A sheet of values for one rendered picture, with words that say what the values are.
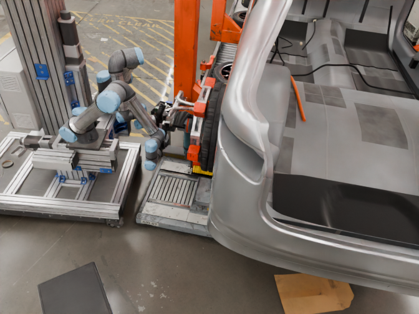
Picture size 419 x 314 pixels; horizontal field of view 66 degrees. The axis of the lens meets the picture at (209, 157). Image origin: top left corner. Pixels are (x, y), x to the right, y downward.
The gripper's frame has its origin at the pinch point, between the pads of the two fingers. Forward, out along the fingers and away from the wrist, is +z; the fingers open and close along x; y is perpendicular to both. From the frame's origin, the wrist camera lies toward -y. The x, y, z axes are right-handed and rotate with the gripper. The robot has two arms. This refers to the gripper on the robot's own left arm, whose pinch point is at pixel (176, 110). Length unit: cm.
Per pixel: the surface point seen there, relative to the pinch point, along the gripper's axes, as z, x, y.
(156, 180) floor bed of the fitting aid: -17, -7, 78
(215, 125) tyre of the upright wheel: -5, 55, -23
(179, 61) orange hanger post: 16.1, -23.9, -26.9
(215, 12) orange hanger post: 153, -160, -6
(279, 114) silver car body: 20, 83, -40
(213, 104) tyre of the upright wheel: 0, 45, -32
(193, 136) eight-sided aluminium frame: -15, 47, -13
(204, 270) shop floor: -28, 90, 83
